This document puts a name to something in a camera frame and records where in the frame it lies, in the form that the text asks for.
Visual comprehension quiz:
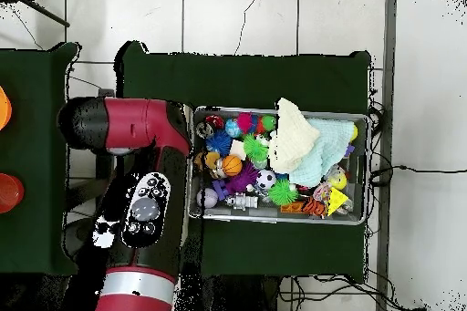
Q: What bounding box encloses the orange tiger plush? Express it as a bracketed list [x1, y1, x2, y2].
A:
[300, 195, 328, 217]

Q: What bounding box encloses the dark green tablecloth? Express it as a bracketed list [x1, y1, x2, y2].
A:
[0, 41, 83, 277]
[114, 40, 373, 285]

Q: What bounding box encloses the black and white soccer ball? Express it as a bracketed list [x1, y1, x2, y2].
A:
[254, 169, 277, 192]

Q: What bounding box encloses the orange plastic cup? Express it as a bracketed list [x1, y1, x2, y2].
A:
[0, 84, 13, 131]

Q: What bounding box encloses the red plastic cup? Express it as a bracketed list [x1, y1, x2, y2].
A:
[0, 172, 26, 214]

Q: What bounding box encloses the multicolour spiky caterpillar toy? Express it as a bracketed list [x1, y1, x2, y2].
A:
[236, 111, 277, 136]

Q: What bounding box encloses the light blue knitted cloth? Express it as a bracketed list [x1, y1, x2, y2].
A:
[287, 118, 357, 188]

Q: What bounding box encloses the cream knitted cloth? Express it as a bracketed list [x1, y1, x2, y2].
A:
[266, 97, 322, 175]

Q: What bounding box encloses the purple spiky ball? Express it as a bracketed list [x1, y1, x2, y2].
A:
[213, 161, 261, 201]

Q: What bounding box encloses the shallow mesh bin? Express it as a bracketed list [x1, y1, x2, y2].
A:
[187, 105, 372, 226]

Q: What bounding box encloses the black power cable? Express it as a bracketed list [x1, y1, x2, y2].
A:
[369, 164, 467, 185]

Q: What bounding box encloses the orange toy basketball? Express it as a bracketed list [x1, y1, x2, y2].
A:
[221, 154, 244, 178]

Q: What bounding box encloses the green spiky toy with eyes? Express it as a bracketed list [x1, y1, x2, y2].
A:
[242, 133, 270, 162]

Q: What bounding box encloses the yellow cheese wedge toy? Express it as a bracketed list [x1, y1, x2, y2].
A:
[326, 186, 350, 217]

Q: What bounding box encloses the black metal rod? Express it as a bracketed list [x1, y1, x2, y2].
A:
[0, 0, 71, 28]

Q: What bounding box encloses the blue spiky ball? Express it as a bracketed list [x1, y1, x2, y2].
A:
[203, 129, 234, 157]

